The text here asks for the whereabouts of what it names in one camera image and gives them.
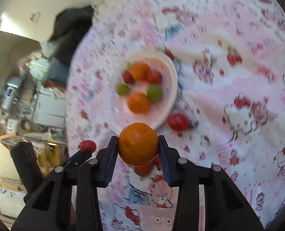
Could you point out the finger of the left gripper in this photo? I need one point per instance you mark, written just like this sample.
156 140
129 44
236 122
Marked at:
78 159

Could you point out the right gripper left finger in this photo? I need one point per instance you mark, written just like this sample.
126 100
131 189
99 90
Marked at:
49 207

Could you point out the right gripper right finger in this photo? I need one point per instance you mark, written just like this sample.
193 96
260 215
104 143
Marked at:
207 197

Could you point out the cherry tomato with stem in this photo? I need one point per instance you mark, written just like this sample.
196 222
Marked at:
88 145

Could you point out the small orange mandarin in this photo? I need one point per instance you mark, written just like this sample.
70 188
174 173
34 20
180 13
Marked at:
138 103

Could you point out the green grape front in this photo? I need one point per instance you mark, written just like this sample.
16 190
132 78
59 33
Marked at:
122 89

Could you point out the green grape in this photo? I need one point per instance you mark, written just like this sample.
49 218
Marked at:
122 89
155 93

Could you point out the strawberry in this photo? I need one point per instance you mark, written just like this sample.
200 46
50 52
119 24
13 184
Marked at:
143 171
127 77

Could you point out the large orange mandarin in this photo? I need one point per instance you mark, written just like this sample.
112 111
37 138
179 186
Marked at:
139 71

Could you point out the red cherry tomato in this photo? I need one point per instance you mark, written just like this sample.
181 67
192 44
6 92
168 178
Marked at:
178 122
154 77

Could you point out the cluttered white shelf unit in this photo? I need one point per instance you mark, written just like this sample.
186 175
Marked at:
33 102

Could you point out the black clothing pile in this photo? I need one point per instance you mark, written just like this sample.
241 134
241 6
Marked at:
70 27

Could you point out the Hello Kitty pink bedsheet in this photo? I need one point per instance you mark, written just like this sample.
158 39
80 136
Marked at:
230 60

